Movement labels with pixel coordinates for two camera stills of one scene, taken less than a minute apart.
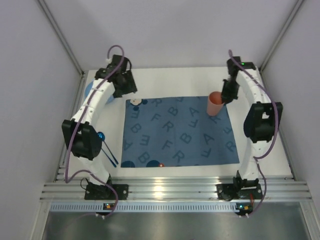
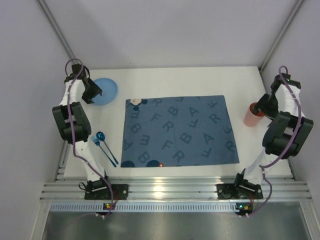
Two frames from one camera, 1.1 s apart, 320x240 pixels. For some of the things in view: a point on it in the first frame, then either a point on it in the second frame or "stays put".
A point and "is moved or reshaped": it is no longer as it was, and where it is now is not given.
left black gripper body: [125, 87] to [93, 91]
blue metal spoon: [101, 136] stays put
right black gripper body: [228, 93] to [261, 105]
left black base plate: [99, 192] stays put
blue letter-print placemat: [177, 131] stays put
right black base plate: [232, 192] stays put
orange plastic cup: [215, 105] is moved or reshaped
